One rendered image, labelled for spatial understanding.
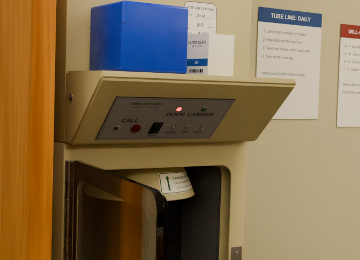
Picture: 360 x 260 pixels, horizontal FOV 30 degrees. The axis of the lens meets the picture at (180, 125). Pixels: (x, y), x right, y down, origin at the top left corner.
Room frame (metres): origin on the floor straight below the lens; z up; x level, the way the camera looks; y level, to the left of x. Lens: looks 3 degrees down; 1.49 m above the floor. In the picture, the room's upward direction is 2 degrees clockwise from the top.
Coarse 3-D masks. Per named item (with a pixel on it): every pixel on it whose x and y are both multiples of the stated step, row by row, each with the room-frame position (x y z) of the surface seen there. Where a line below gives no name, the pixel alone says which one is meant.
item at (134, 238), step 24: (96, 168) 0.82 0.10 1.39; (96, 192) 0.81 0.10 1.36; (120, 192) 0.73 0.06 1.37; (144, 192) 0.67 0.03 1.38; (96, 216) 0.81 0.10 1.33; (120, 216) 0.73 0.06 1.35; (144, 216) 0.67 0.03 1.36; (96, 240) 0.81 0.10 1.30; (120, 240) 0.73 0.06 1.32; (144, 240) 0.67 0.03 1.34
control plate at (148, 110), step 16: (112, 112) 0.89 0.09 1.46; (128, 112) 0.90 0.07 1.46; (144, 112) 0.91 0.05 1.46; (160, 112) 0.92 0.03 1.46; (176, 112) 0.94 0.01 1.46; (192, 112) 0.95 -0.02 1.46; (208, 112) 0.97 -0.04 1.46; (224, 112) 0.98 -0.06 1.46; (128, 128) 0.92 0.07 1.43; (144, 128) 0.94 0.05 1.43; (176, 128) 0.97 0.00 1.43; (192, 128) 0.98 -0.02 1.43; (208, 128) 1.00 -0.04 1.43
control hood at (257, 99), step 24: (72, 72) 0.91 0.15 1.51; (96, 72) 0.85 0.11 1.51; (120, 72) 0.85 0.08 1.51; (144, 72) 0.87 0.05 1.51; (72, 96) 0.90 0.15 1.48; (96, 96) 0.85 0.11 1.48; (120, 96) 0.87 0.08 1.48; (144, 96) 0.89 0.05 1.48; (168, 96) 0.91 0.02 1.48; (192, 96) 0.93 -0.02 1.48; (216, 96) 0.95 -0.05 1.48; (240, 96) 0.97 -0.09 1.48; (264, 96) 0.99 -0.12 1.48; (72, 120) 0.90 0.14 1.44; (96, 120) 0.89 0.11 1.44; (240, 120) 1.01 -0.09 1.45; (264, 120) 1.04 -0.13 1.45
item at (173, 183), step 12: (156, 168) 1.05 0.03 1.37; (168, 168) 1.06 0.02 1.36; (180, 168) 1.08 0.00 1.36; (144, 180) 1.03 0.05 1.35; (156, 180) 1.04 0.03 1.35; (168, 180) 1.05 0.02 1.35; (180, 180) 1.06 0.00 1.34; (168, 192) 1.04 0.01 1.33; (180, 192) 1.05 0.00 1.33; (192, 192) 1.09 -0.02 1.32
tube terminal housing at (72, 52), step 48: (96, 0) 0.95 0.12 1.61; (144, 0) 0.99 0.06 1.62; (192, 0) 1.04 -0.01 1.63; (240, 0) 1.08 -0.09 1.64; (240, 48) 1.09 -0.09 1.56; (96, 144) 0.95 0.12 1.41; (144, 144) 0.99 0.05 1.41; (192, 144) 1.04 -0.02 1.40; (240, 144) 1.09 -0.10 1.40; (240, 192) 1.09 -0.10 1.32; (240, 240) 1.09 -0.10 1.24
